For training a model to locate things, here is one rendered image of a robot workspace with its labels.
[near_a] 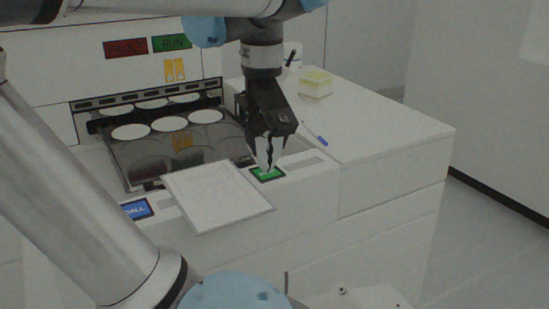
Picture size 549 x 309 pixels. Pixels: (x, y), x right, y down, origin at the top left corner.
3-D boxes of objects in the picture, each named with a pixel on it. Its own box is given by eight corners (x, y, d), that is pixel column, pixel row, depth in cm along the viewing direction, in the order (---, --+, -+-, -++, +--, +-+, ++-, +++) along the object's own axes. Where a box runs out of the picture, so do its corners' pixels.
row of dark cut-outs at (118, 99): (72, 110, 116) (70, 102, 115) (220, 85, 136) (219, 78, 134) (72, 111, 116) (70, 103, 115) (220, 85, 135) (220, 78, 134)
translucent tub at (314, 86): (296, 98, 120) (296, 74, 117) (312, 91, 125) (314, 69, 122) (317, 105, 116) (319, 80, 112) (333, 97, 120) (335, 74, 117)
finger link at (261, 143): (256, 162, 87) (255, 121, 83) (270, 175, 83) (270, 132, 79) (243, 166, 86) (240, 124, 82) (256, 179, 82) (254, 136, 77)
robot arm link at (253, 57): (292, 42, 72) (248, 49, 68) (291, 69, 74) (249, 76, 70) (270, 34, 77) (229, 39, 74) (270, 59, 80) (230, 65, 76)
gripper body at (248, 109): (267, 114, 86) (267, 55, 80) (289, 130, 80) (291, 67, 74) (234, 122, 83) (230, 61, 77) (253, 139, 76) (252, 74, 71)
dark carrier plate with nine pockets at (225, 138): (102, 129, 118) (102, 127, 118) (216, 107, 133) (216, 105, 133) (131, 188, 92) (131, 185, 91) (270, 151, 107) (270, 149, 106)
